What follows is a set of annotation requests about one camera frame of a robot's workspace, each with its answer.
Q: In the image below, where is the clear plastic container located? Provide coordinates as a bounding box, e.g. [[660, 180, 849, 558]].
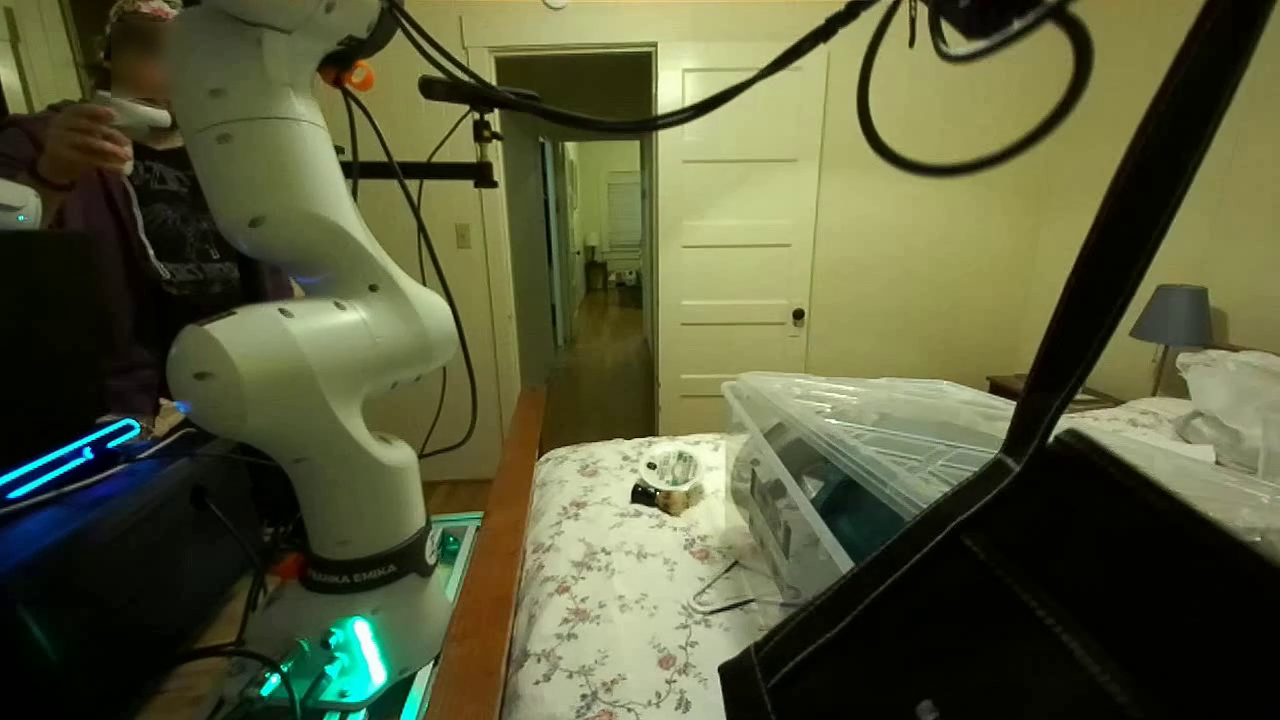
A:
[[725, 374, 1011, 606]]

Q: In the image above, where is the blue lit black cart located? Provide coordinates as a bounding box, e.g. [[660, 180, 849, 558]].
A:
[[0, 433, 296, 720]]

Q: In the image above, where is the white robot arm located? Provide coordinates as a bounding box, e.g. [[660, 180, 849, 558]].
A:
[[163, 0, 454, 591]]

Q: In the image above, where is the floral bed sheet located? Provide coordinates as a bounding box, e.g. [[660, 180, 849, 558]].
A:
[[504, 401, 1277, 720]]

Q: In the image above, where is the black camera tripod bar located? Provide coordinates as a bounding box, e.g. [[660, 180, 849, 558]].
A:
[[334, 71, 544, 193]]

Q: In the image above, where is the teal folded fabric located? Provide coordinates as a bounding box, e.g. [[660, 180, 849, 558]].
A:
[[800, 463, 908, 564]]

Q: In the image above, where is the white panel door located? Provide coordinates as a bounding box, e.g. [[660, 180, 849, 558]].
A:
[[660, 62, 827, 433]]

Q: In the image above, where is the person in dark shirt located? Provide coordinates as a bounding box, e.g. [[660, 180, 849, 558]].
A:
[[0, 0, 292, 419]]

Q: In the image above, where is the small round jar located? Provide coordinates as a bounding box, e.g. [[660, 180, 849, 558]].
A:
[[630, 450, 703, 516]]

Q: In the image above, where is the blue table lamp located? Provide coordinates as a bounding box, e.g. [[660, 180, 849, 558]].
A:
[[1128, 286, 1210, 394]]

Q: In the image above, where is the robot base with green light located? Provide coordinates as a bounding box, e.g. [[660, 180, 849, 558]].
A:
[[211, 512, 485, 720]]

